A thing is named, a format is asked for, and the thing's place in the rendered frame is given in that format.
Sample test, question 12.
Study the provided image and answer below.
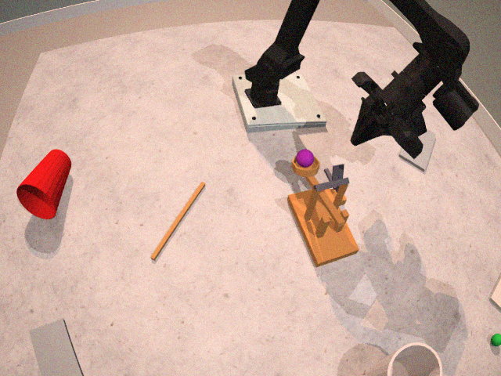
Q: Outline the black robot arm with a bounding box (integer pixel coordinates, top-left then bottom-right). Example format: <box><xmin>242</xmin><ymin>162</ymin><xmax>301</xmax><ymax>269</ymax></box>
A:
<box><xmin>244</xmin><ymin>0</ymin><xmax>479</xmax><ymax>136</ymax></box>

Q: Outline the green ball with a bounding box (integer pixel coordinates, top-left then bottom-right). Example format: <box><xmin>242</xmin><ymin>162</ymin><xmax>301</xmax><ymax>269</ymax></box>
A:
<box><xmin>491</xmin><ymin>334</ymin><xmax>501</xmax><ymax>346</ymax></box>

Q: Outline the magenta ball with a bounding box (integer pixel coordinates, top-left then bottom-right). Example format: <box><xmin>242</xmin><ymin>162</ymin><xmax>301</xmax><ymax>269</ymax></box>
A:
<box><xmin>296</xmin><ymin>149</ymin><xmax>315</xmax><ymax>168</ymax></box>

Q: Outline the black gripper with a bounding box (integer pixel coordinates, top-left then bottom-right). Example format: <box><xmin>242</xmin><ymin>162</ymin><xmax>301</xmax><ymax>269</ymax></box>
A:
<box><xmin>350</xmin><ymin>70</ymin><xmax>426</xmax><ymax>160</ymax></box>

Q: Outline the orange toy catapult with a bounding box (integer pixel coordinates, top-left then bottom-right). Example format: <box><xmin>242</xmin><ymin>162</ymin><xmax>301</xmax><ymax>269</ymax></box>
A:
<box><xmin>287</xmin><ymin>156</ymin><xmax>359</xmax><ymax>267</ymax></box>

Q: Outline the white cylindrical cup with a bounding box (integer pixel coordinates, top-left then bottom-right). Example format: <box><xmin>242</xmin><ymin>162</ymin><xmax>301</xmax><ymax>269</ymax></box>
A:
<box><xmin>366</xmin><ymin>342</ymin><xmax>442</xmax><ymax>376</ymax></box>

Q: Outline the orange thin rod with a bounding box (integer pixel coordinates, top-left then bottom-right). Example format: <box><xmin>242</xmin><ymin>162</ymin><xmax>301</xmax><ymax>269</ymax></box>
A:
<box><xmin>150</xmin><ymin>182</ymin><xmax>206</xmax><ymax>261</ymax></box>

